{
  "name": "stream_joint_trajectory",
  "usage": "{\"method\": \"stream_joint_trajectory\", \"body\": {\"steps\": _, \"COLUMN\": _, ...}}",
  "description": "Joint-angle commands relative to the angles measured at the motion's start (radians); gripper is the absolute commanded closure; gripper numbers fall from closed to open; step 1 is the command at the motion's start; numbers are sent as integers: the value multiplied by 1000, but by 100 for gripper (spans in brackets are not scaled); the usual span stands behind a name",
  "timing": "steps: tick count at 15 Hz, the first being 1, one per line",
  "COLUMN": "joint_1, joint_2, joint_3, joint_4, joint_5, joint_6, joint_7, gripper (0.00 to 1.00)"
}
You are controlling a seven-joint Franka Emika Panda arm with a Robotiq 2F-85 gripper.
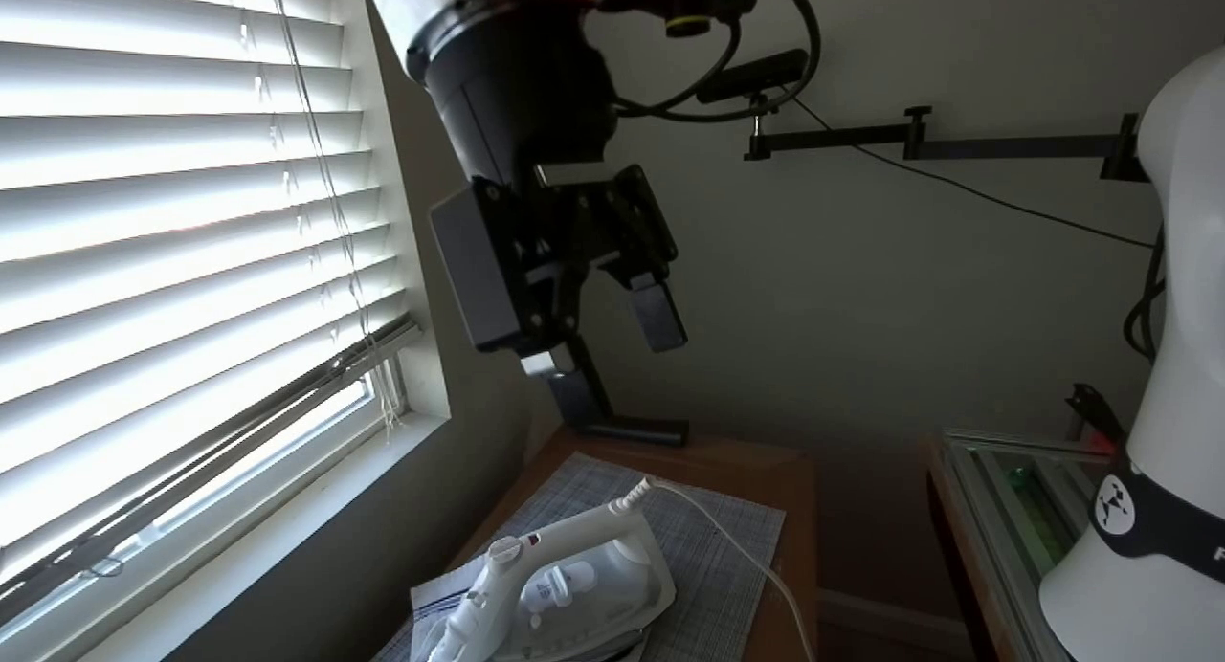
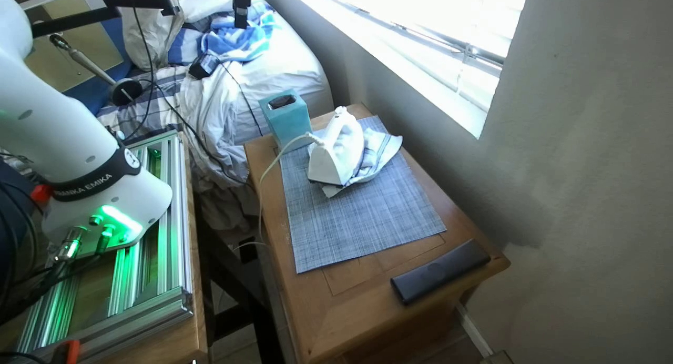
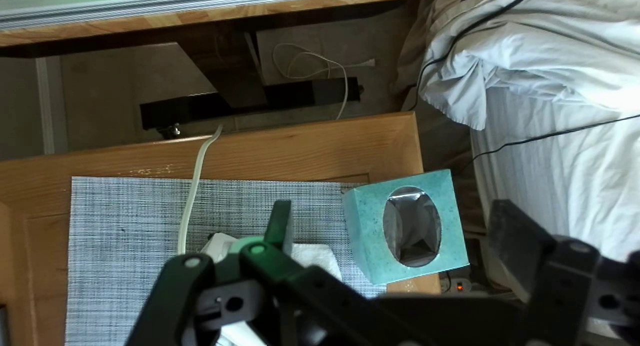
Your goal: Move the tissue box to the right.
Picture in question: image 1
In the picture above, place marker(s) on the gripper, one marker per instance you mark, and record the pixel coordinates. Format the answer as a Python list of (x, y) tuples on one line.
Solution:
[(517, 88)]

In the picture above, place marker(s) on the black flat bar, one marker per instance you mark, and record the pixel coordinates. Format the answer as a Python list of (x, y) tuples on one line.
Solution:
[(641, 432)]

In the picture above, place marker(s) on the white striped cloth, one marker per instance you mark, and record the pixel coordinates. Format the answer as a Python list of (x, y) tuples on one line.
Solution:
[(440, 595)]

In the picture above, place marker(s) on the white window blinds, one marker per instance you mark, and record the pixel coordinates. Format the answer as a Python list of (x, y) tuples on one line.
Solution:
[(144, 260)]

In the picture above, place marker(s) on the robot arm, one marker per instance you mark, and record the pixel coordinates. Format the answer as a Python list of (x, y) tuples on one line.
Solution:
[(1187, 356)]

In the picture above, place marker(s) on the camera on mount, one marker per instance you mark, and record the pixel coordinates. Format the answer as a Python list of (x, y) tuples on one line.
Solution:
[(1005, 147)]

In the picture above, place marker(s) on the grey woven placemat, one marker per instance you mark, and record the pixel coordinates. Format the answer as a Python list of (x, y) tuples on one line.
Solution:
[(593, 485)]

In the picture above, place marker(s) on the white clothes iron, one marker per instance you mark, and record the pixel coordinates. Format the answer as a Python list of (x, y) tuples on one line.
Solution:
[(574, 552)]

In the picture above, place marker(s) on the black clamp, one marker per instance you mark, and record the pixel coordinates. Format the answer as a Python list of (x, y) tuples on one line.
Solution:
[(1093, 413)]

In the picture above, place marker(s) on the window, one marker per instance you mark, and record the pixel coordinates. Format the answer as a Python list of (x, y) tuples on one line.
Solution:
[(287, 475)]

